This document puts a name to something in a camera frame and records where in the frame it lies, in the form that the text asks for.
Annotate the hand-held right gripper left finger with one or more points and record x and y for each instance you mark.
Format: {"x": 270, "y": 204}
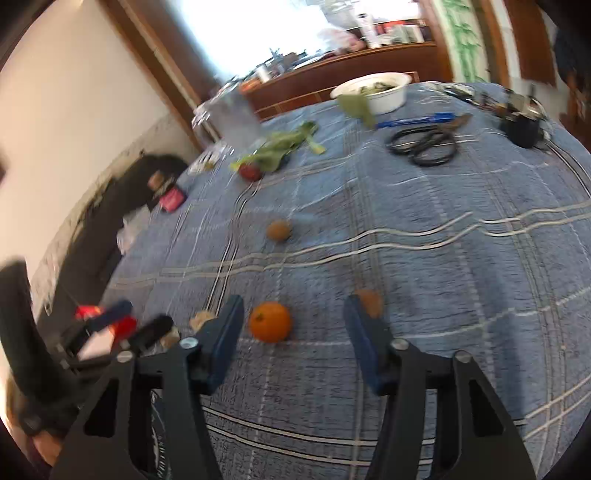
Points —
{"x": 226, "y": 339}

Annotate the red cardboard tray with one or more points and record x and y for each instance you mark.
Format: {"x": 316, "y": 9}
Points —
{"x": 124, "y": 326}

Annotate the black scissors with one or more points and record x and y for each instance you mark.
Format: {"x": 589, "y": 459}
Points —
{"x": 427, "y": 154}

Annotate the white tube bottle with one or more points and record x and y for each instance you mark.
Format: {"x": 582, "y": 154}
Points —
{"x": 368, "y": 30}

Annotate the green leafy vegetable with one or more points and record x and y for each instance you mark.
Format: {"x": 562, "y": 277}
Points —
{"x": 277, "y": 147}

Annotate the clear plastic bag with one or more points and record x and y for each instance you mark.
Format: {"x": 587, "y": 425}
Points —
{"x": 130, "y": 235}

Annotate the black cup with tools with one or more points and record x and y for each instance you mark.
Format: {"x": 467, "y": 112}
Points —
{"x": 521, "y": 127}

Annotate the clear plastic mug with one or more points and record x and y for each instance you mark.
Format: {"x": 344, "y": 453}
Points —
{"x": 235, "y": 120}

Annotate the person's left hand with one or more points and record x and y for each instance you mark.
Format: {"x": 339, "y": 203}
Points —
{"x": 44, "y": 450}

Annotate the green leaf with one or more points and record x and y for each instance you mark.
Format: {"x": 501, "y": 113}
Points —
{"x": 358, "y": 108}

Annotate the black sofa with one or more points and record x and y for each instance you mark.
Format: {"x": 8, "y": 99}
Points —
{"x": 134, "y": 184}

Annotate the black jar with red label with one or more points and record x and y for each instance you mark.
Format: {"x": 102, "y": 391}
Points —
{"x": 170, "y": 198}

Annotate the large brown longan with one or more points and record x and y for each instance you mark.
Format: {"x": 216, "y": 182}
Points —
{"x": 371, "y": 301}

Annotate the orange tangerine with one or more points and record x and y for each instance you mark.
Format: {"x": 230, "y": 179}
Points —
{"x": 270, "y": 322}

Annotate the wooden counter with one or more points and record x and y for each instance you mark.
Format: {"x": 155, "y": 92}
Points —
{"x": 314, "y": 78}

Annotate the blue pen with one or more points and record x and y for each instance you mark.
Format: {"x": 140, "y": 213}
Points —
{"x": 411, "y": 121}

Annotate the pink plastic bag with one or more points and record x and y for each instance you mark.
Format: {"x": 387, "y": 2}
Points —
{"x": 339, "y": 39}

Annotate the brown wooden door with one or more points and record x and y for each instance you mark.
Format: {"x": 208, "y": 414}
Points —
{"x": 531, "y": 37}

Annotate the glossy red jujube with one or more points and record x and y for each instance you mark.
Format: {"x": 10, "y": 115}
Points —
{"x": 250, "y": 172}

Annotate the small brown longan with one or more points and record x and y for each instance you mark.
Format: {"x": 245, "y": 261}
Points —
{"x": 279, "y": 230}

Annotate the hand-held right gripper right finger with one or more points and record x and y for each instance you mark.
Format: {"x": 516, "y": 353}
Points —
{"x": 364, "y": 341}

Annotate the dark blue jacket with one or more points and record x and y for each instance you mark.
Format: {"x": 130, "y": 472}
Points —
{"x": 570, "y": 55}

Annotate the green bamboo wall mural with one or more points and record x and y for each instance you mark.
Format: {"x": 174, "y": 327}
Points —
{"x": 464, "y": 41}

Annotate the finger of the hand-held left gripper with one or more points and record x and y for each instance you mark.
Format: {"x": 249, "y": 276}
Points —
{"x": 152, "y": 326}
{"x": 113, "y": 311}

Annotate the white bowl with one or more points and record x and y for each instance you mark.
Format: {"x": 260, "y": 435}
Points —
{"x": 385, "y": 99}

